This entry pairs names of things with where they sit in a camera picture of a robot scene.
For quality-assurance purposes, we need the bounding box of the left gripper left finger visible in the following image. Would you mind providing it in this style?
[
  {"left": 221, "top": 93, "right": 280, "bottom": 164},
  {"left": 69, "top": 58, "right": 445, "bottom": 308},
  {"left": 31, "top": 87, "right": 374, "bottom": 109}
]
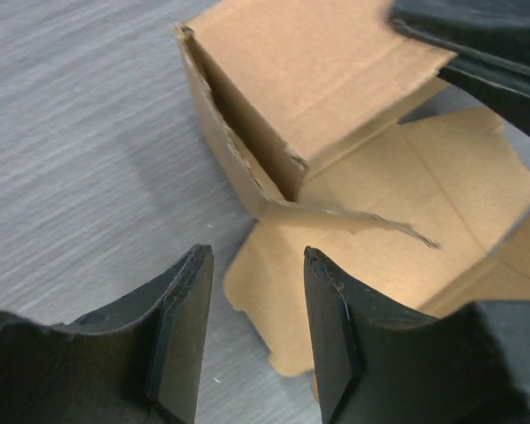
[{"left": 0, "top": 245, "right": 214, "bottom": 423}]

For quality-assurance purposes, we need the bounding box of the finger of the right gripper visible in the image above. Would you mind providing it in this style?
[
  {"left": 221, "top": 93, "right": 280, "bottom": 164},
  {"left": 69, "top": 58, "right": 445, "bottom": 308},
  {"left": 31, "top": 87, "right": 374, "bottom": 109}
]
[
  {"left": 389, "top": 1, "right": 530, "bottom": 77},
  {"left": 438, "top": 56, "right": 530, "bottom": 137}
]

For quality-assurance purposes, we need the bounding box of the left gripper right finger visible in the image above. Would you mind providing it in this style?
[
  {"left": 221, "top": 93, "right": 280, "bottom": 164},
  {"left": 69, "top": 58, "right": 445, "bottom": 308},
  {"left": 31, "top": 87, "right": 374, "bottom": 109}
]
[{"left": 304, "top": 247, "right": 530, "bottom": 423}]

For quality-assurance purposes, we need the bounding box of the large cardboard box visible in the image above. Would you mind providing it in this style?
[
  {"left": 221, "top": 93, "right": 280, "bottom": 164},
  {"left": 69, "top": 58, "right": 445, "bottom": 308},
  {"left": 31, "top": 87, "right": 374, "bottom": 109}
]
[{"left": 174, "top": 1, "right": 530, "bottom": 376}]

